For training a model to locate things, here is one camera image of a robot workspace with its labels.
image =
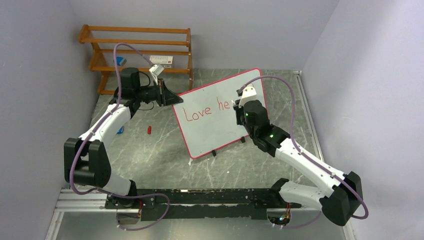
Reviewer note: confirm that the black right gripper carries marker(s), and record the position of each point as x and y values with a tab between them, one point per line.
238	110

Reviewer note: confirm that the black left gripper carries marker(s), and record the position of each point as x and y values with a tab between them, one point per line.
165	97

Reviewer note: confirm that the pink framed whiteboard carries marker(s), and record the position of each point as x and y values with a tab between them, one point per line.
206	117

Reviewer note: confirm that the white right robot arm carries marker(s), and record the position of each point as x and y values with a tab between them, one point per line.
336	194

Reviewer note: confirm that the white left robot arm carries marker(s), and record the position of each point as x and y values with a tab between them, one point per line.
86	161

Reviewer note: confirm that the blue whiteboard eraser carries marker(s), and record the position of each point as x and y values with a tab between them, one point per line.
120	61

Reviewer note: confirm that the white red card box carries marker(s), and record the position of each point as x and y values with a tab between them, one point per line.
161	59

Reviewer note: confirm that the wooden shelf rack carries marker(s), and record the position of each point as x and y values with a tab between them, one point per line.
145	42

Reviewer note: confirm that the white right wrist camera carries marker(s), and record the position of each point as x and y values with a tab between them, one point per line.
247	94

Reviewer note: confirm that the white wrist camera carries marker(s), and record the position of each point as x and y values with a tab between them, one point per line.
247	94
155	70

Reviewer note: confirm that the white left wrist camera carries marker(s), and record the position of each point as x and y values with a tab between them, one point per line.
155	70

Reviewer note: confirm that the aluminium frame rail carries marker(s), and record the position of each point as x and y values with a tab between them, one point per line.
94	202

